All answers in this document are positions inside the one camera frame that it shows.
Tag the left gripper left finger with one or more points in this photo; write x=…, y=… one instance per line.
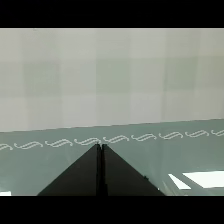
x=80, y=176

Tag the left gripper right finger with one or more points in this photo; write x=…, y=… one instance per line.
x=126, y=178

